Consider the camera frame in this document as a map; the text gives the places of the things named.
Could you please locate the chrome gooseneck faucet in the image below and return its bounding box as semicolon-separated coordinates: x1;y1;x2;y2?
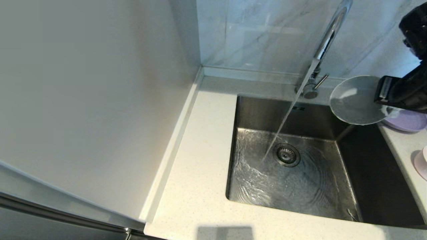
294;0;353;100

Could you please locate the round metal drain strainer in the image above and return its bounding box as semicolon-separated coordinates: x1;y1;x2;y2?
273;143;301;167

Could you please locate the tall white cabinet grey front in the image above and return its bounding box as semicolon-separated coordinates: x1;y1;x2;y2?
0;0;204;240

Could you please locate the stainless steel sink basin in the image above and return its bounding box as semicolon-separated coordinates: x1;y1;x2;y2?
226;94;426;229

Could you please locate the pale pink bowl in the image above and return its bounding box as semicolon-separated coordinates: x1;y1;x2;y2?
413;145;427;182

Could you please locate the purple plastic plate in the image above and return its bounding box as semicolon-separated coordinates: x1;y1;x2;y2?
382;108;427;133

